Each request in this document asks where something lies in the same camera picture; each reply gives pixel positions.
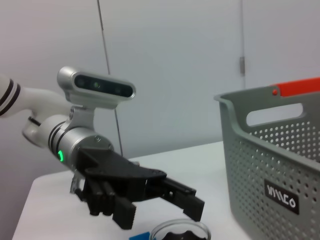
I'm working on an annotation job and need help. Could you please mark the thin dark wall cable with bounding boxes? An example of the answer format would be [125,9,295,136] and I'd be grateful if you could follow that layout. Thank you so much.
[96,0,124,154]

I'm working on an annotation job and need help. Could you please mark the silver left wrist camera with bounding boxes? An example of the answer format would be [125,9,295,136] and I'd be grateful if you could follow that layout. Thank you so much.
[56,66,137,110]

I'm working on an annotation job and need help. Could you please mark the orange bin carry handle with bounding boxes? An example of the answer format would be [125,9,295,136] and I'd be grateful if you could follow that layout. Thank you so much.
[271,76,320,98]

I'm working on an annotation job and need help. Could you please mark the glass teacup black sleeve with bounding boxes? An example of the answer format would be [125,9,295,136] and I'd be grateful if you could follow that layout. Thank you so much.
[150,218,211,240]

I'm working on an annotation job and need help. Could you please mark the grey perforated storage bin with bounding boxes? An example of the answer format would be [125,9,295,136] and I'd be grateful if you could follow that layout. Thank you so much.
[214,86,320,240]

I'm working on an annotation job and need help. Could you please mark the blue flat square brick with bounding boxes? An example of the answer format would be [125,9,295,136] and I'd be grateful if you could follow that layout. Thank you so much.
[129,231,151,240]

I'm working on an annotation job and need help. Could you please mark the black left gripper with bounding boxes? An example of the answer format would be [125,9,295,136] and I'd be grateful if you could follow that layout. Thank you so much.
[74,146,206,230]

